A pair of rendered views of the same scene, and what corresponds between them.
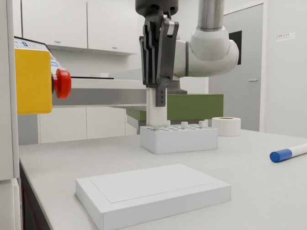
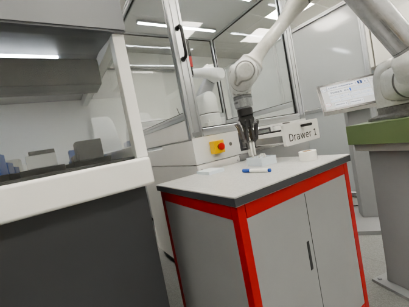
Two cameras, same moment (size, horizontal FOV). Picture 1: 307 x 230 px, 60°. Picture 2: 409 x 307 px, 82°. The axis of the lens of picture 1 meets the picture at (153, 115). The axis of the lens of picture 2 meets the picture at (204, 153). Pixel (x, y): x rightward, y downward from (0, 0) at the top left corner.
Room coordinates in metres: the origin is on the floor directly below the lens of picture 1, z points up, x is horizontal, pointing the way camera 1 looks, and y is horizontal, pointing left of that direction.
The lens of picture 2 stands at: (0.23, -1.17, 0.92)
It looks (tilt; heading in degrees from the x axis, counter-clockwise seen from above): 3 degrees down; 90
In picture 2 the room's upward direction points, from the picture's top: 11 degrees counter-clockwise
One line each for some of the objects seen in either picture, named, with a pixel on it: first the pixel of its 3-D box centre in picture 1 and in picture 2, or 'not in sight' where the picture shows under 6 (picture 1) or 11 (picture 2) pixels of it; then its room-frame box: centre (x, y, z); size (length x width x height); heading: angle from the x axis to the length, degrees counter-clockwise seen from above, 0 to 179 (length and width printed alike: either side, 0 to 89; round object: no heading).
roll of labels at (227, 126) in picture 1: (225, 126); (307, 155); (0.67, -0.18, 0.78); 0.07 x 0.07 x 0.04
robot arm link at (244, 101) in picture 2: not in sight; (243, 102); (0.48, -0.01, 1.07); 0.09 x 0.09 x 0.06
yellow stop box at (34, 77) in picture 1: (29, 82); (217, 146); (0.32, 0.15, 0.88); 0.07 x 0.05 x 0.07; 32
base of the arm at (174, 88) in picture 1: (161, 87); (401, 109); (1.21, -0.04, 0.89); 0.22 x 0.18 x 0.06; 11
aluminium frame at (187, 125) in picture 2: not in sight; (204, 71); (0.38, 0.77, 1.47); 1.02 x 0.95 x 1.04; 32
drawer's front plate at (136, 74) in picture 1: (130, 90); (301, 131); (0.76, 0.07, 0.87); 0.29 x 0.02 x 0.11; 32
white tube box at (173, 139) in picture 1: (177, 137); (260, 160); (0.50, -0.05, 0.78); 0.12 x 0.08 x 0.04; 111
